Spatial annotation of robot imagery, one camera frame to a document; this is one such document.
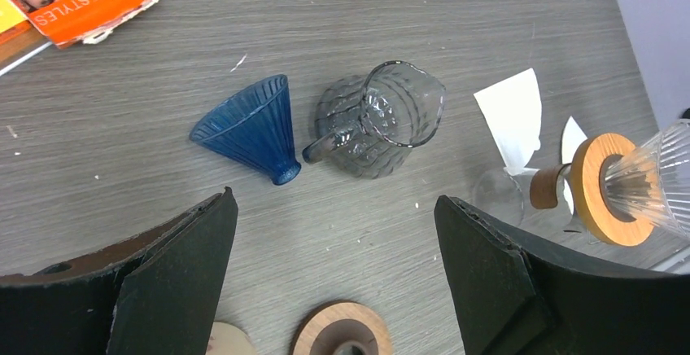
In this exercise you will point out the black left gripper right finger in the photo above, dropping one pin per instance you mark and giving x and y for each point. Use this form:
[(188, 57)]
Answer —
[(517, 293)]

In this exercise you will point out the clear glass dripper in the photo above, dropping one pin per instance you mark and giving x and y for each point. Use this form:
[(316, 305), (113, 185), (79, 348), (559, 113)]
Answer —
[(652, 182)]

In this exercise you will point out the cream pump bottle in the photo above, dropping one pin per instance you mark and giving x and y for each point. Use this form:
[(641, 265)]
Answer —
[(227, 339)]

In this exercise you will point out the clear glass carafe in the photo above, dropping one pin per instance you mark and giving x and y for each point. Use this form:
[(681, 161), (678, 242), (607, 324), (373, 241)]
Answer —
[(539, 201)]

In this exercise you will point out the grey glass pitcher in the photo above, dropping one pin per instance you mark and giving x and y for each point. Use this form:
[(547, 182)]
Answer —
[(367, 125)]

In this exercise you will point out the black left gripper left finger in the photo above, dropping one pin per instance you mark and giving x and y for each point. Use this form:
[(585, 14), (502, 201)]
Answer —
[(154, 293)]

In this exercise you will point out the blue plastic dripper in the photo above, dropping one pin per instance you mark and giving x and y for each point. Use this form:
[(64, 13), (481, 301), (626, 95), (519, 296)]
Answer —
[(254, 127)]

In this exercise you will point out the white coffee filter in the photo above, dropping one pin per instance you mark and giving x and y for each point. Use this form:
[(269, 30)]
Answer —
[(572, 136), (512, 109)]

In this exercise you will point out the orange box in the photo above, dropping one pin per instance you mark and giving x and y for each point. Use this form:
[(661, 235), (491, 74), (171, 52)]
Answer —
[(20, 41)]

